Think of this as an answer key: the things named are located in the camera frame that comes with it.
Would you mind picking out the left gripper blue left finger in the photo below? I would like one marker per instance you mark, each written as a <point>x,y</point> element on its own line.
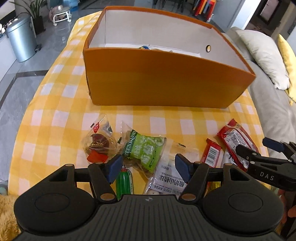
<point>103,175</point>

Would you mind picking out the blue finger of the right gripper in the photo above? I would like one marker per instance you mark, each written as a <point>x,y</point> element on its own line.
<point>274,145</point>
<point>247,154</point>

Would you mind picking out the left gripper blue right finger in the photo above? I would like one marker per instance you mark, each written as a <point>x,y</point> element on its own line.
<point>194,175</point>

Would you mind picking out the green sausage stick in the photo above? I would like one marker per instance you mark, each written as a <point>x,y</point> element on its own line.
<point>124,183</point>

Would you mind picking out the red white snack packet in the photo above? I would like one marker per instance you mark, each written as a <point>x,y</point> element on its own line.
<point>232,135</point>

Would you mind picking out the white ball candy bag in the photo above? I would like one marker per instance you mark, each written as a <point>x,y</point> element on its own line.
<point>166,179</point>

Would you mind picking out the red bar wrapper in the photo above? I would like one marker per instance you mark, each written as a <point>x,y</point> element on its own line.
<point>211,154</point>

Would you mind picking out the clear bag brown pastry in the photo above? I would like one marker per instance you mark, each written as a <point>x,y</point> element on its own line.
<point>100,144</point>

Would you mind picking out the green raisin bag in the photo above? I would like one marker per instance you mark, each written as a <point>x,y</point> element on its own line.
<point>143,151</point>

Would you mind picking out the yellow snack packet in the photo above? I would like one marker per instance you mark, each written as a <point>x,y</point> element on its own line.
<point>212,186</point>

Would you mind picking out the white gluten snack packet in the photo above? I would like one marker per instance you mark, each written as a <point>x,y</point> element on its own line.
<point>227,159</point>

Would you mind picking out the person's right hand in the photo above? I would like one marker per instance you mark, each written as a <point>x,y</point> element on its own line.
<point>286,198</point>

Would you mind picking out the grey sofa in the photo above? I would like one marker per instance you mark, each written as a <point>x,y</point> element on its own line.
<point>276,114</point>

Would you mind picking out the yellow checkered tablecloth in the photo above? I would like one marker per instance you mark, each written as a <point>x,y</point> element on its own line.
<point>61,113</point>

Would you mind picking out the yellow cushion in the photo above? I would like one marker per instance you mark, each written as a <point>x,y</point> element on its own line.
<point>289,60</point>

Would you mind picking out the white cushion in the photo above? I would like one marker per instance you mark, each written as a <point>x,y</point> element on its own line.
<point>267,55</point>

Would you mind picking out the orange cardboard box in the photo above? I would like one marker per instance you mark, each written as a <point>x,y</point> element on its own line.
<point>149,57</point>

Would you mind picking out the white tv console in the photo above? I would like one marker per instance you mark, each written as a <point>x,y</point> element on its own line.
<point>7,56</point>

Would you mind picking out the orange red stacked stools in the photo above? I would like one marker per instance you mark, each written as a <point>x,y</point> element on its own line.
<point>203,9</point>

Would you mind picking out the white rolling stool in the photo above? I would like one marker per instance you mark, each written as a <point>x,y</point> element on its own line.
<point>61,13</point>

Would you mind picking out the silver trash can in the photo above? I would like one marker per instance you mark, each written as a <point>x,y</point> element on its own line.
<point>21,34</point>

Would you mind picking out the potted long leaf plant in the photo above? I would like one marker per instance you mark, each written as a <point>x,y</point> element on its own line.
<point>33,9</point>

